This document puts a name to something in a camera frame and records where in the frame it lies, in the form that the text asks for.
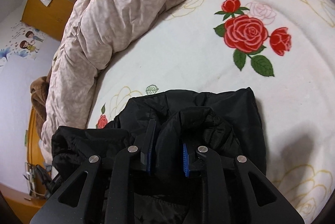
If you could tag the cartoon wall sticker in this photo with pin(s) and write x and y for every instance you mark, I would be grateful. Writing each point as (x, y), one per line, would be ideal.
(20, 40)

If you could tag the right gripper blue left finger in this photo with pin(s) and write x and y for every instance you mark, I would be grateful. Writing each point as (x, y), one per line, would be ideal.
(146, 149)

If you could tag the orange wooden wardrobe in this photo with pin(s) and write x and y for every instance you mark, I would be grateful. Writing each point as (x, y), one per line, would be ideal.
(49, 19)

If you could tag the white rose-print bed sheet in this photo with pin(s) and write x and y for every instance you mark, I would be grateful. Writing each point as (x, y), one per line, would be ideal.
(282, 49)

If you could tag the brown fleece blanket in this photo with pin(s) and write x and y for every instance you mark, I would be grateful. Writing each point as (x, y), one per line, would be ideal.
(39, 92)

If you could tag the black puffer jacket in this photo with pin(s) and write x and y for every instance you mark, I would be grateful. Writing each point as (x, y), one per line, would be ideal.
(228, 123)

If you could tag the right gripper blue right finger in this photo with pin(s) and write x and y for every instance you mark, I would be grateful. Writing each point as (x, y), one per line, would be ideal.
(189, 159)

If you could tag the pink crumpled duvet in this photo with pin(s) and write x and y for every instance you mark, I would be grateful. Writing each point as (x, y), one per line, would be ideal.
(95, 31)

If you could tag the wooden nightstand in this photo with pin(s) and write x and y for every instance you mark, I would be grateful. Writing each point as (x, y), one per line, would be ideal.
(23, 205)

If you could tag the orange wooden headboard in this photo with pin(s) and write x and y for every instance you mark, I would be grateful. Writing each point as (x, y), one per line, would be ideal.
(34, 158)

